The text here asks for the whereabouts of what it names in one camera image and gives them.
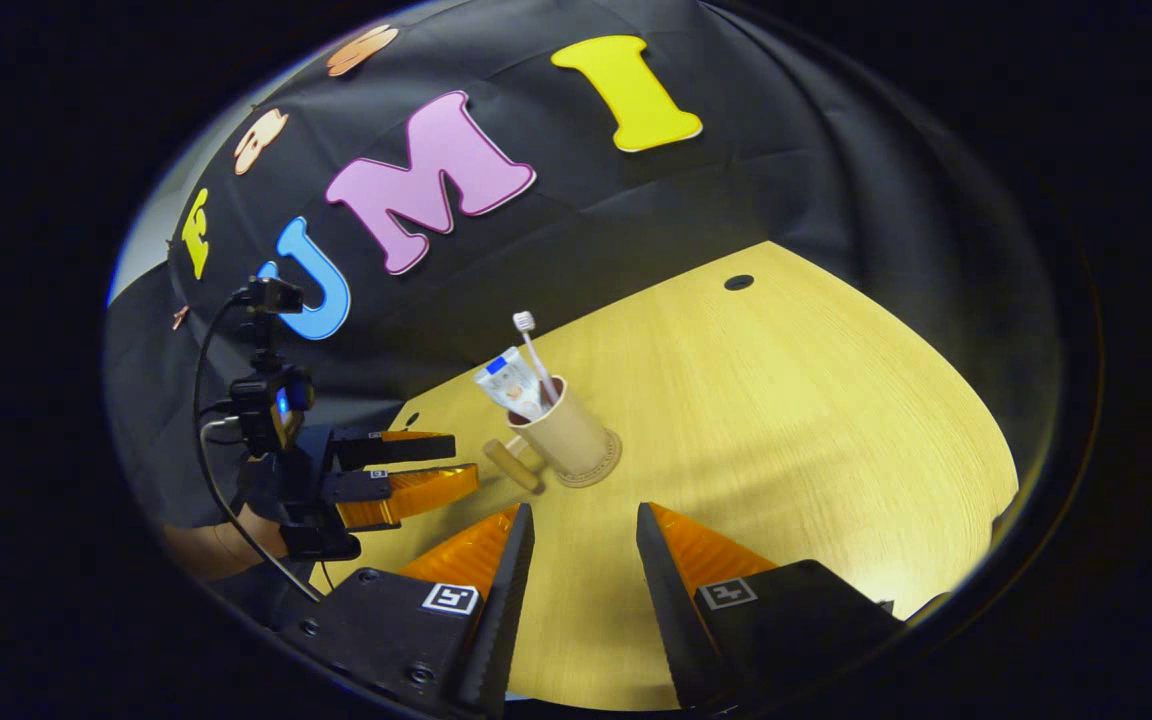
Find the round brown coaster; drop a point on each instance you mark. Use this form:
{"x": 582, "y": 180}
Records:
{"x": 604, "y": 465}

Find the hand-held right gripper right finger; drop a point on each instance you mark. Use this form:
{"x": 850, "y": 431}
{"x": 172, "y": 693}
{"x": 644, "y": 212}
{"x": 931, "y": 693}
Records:
{"x": 666, "y": 600}

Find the wooden desktop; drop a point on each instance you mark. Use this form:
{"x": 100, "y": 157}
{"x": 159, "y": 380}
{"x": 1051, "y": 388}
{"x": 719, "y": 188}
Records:
{"x": 816, "y": 420}

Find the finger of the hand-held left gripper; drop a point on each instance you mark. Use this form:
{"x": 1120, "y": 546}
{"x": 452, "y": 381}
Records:
{"x": 386, "y": 450}
{"x": 406, "y": 495}

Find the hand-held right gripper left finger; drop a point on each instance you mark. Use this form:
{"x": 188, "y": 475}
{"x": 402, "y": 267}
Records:
{"x": 508, "y": 600}

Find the black backdrop cloth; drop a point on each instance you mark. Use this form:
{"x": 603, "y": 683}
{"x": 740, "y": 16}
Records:
{"x": 736, "y": 180}

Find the white toothbrush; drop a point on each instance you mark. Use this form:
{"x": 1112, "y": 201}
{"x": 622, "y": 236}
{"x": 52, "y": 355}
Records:
{"x": 536, "y": 360}

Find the copper clip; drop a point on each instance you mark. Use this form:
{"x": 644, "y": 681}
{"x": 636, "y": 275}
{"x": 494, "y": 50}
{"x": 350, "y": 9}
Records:
{"x": 180, "y": 318}

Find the white toothpaste tube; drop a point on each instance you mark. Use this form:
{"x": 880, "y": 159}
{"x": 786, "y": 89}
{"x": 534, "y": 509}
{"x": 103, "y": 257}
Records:
{"x": 511, "y": 385}

